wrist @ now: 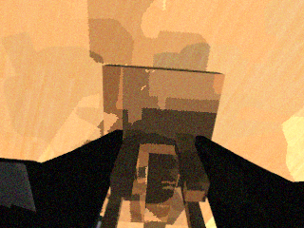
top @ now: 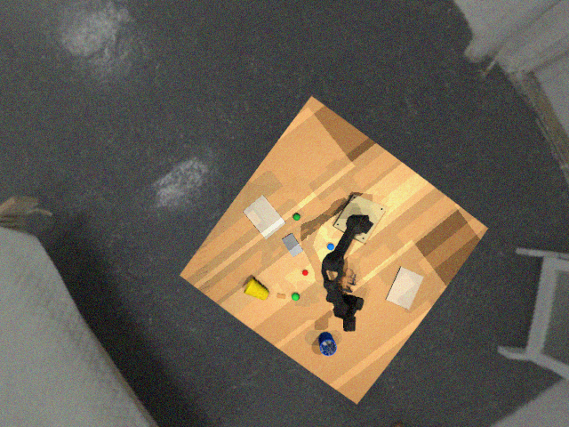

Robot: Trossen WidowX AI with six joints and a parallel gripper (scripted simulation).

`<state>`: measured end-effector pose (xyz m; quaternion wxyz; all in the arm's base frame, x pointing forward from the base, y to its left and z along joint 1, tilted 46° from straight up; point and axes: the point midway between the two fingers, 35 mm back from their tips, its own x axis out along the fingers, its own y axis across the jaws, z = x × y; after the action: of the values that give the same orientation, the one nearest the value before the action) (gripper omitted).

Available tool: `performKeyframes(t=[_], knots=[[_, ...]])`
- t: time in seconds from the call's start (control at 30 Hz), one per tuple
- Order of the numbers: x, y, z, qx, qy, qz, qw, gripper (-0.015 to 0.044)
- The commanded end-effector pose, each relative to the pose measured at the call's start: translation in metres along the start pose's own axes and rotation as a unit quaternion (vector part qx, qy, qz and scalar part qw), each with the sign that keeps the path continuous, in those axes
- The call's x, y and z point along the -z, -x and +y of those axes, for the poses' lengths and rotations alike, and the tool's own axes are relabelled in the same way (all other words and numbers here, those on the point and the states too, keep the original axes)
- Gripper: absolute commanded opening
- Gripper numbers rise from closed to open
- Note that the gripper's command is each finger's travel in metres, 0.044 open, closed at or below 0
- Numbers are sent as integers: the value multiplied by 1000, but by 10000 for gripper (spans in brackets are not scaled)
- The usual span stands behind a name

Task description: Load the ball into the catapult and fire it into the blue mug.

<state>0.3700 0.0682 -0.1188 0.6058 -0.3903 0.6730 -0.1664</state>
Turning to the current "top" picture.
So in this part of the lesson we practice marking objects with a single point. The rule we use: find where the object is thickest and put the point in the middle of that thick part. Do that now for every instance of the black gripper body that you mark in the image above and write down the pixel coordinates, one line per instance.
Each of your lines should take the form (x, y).
(359, 301)

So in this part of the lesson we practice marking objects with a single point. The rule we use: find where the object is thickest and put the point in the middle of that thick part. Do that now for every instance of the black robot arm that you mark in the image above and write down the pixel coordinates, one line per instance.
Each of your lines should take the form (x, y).
(334, 261)

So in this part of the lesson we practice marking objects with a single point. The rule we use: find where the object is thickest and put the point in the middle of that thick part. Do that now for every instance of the yellow cup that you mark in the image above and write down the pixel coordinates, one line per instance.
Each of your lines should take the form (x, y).
(255, 289)

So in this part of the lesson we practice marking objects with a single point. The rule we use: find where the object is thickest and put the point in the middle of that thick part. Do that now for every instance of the blue mug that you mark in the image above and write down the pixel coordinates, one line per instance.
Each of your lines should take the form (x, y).
(327, 344)

